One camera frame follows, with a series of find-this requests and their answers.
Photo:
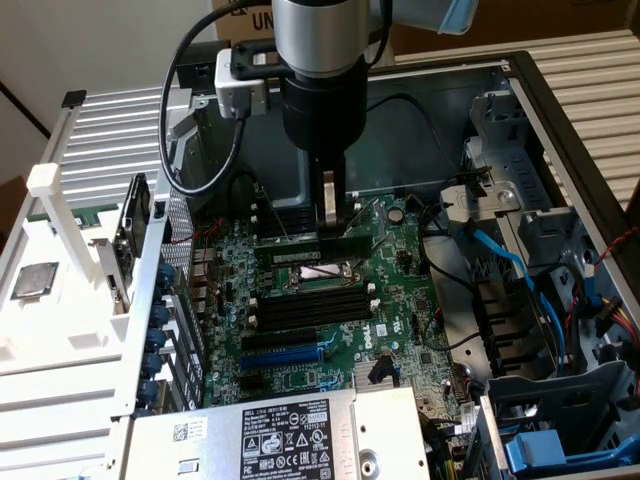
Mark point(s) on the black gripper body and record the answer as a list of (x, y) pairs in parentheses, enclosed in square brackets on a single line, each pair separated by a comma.
[(325, 110)]

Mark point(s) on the green RAM stick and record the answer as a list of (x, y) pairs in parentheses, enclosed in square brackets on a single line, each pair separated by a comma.
[(285, 253), (90, 218)]

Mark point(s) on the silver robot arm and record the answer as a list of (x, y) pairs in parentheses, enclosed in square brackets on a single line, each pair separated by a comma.
[(320, 30)]

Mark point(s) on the black RAM slot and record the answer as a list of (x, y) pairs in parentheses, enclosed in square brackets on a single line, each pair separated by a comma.
[(316, 312), (290, 226), (315, 303), (317, 321), (315, 295), (290, 211)]

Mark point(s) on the CPU socket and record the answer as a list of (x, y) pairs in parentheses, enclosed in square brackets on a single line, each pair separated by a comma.
[(325, 274)]

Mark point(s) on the metal socket cover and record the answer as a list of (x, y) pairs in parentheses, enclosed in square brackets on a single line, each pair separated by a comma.
[(381, 220)]

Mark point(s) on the thin metal locking lever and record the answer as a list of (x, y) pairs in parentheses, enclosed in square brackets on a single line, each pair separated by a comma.
[(274, 214)]

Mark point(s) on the coin cell battery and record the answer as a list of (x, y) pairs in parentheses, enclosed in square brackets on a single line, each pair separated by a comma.
[(396, 215)]

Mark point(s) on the green motherboard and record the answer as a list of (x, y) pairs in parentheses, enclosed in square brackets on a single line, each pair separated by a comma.
[(400, 310)]

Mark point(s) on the long black expansion slot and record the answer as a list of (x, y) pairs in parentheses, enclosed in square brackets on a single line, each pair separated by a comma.
[(280, 341)]

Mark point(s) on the printed cardboard box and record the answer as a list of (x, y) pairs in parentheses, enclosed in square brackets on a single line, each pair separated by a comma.
[(245, 20)]

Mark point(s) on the blue expansion slot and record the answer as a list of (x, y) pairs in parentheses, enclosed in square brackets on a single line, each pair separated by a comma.
[(280, 358)]

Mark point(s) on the silver finned heatsink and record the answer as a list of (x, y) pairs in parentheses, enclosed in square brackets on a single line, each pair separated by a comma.
[(367, 376)]

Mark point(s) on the short black expansion slot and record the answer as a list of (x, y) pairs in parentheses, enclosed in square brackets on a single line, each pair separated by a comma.
[(251, 383)]

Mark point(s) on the blue card retention clip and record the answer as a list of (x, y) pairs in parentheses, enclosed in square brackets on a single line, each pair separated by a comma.
[(153, 364), (156, 339), (166, 275), (160, 315), (149, 390)]

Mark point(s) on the grey metal disk bay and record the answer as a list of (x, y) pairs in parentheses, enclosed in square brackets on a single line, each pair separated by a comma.
[(505, 160)]

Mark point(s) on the silver power supply unit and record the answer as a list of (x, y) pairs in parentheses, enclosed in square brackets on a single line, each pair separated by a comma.
[(280, 440)]

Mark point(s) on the plain brown cardboard box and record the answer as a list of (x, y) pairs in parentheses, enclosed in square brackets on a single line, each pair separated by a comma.
[(525, 22)]

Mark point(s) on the open metal PC case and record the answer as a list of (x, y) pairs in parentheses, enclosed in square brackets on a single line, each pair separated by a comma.
[(550, 125)]

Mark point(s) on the small black end cap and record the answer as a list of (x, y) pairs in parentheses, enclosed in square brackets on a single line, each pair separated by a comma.
[(74, 98)]

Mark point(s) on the white parts rack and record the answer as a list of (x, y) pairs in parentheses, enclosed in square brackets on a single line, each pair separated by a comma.
[(65, 320)]

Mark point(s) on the metal drive cage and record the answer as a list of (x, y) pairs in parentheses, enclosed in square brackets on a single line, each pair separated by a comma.
[(575, 395)]

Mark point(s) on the blue plastic latch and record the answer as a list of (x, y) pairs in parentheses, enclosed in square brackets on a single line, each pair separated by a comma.
[(535, 450)]

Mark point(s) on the silver CPU chip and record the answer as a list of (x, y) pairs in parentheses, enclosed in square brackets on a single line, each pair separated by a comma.
[(35, 281)]

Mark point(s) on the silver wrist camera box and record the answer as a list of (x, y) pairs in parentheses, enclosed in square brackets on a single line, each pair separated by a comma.
[(240, 95)]

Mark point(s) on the graphics card with bracket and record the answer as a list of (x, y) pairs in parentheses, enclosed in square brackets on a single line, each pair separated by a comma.
[(134, 225)]

